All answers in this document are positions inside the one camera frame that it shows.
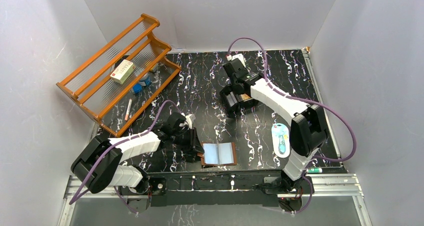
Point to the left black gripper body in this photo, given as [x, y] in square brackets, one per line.
[192, 141]

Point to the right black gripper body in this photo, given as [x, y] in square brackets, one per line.
[232, 83]

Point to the gold credit card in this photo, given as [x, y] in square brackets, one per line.
[244, 97]

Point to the black card tray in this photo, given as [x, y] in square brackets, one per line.
[232, 102]

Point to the brown leather card holder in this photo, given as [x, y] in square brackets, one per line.
[219, 154]

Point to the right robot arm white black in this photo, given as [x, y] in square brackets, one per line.
[307, 126]

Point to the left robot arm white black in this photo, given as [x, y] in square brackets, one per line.
[100, 164]

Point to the pink white pen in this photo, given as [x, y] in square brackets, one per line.
[128, 109]

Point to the blue small block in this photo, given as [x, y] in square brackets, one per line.
[137, 88]

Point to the blue small bottle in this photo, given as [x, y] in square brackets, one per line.
[145, 80]

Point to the orange wooden rack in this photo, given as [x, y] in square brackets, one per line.
[91, 87]

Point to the white red small box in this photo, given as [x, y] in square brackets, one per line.
[123, 71]

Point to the green white marker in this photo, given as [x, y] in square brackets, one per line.
[314, 170]

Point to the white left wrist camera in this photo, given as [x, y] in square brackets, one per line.
[190, 120]

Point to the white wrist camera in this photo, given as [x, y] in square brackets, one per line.
[190, 120]
[239, 56]

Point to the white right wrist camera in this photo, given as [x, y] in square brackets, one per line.
[239, 56]

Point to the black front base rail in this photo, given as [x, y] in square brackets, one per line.
[247, 187]

